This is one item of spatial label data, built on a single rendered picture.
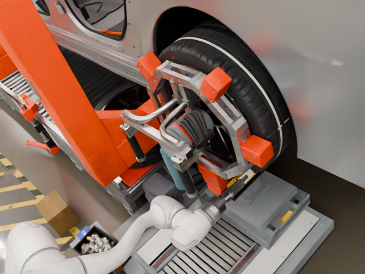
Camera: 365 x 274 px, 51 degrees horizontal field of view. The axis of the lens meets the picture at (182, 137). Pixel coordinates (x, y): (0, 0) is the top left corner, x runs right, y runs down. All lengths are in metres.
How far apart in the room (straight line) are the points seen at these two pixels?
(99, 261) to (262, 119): 0.73
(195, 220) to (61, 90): 0.78
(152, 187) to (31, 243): 0.91
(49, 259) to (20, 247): 0.11
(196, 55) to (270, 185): 0.96
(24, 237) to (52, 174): 1.88
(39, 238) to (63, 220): 1.33
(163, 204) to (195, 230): 0.18
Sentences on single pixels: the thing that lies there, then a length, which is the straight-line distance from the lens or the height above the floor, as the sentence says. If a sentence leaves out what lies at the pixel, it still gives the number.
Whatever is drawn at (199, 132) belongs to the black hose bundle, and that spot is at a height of 1.00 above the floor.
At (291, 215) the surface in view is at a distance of 2.08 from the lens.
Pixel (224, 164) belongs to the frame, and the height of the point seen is 0.62.
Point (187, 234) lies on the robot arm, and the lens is 1.48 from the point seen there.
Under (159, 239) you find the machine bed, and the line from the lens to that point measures 2.27.
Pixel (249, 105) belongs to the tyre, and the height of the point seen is 1.02.
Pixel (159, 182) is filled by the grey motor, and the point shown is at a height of 0.41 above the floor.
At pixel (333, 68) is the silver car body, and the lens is 1.14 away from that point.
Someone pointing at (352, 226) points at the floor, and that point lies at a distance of 2.23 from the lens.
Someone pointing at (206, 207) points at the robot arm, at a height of 0.68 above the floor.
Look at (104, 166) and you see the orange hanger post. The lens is 1.96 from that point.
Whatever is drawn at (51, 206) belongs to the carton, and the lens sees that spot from 2.68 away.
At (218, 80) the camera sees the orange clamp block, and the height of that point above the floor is 1.14.
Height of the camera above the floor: 1.87
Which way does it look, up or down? 40 degrees down
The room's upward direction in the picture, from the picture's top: 22 degrees counter-clockwise
